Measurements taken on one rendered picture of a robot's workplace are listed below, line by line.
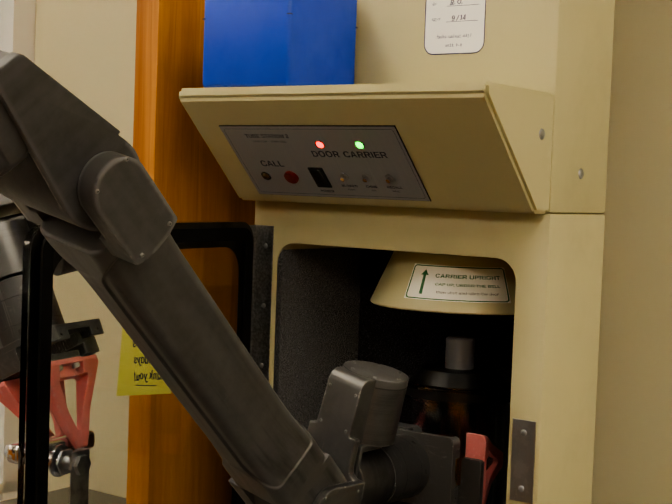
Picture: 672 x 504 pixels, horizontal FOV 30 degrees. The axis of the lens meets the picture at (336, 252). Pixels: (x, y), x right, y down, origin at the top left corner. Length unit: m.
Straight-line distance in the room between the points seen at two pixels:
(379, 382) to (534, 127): 0.24
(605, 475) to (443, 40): 0.63
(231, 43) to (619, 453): 0.70
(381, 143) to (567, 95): 0.16
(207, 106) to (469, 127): 0.26
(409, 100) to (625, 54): 0.55
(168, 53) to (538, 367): 0.46
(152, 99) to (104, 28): 0.83
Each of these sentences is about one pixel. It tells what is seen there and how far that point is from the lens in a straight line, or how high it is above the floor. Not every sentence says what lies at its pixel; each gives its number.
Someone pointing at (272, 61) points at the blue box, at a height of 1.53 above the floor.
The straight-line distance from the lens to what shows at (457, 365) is 1.21.
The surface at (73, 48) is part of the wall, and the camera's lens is 2.08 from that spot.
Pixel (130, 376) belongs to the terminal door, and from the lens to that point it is 1.08.
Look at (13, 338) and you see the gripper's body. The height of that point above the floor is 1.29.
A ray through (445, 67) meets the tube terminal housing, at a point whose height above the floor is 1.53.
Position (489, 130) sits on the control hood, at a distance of 0.99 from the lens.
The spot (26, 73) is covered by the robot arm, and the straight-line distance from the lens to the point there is 0.70.
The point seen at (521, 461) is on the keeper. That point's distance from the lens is 1.09.
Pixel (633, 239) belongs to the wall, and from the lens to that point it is 1.50.
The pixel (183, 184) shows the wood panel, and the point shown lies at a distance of 1.23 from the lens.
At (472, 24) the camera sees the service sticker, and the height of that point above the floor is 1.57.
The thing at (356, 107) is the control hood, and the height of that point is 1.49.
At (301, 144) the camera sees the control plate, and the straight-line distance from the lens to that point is 1.10.
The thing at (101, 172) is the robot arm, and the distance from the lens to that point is 0.72.
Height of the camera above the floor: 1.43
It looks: 3 degrees down
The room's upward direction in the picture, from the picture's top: 2 degrees clockwise
